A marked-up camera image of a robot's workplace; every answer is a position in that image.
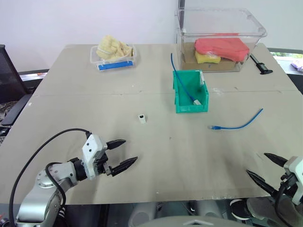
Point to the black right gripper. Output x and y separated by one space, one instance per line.
287 185

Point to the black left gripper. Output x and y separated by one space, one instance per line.
101 163

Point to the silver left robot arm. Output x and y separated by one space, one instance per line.
40 196

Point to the small white connector block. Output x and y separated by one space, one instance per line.
142 119

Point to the grey rounded shape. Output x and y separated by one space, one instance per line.
262 210

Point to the green plastic parts bin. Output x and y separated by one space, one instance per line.
189 108

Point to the blue container clip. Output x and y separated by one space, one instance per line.
114 65

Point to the small clear plastic container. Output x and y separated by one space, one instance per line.
94 59

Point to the yellow crumpled cloth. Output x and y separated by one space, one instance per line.
111 48

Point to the pink object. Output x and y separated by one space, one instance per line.
297 65

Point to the yellow sponge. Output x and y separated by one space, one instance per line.
206 58

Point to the red sponge cloth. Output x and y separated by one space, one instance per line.
222 48

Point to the black mesh chair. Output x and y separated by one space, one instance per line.
9 80

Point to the large clear plastic box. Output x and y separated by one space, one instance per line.
220 23

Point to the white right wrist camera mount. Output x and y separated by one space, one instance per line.
297 165

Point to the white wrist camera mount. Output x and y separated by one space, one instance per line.
91 151
297 165

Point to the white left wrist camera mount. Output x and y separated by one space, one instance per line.
91 151

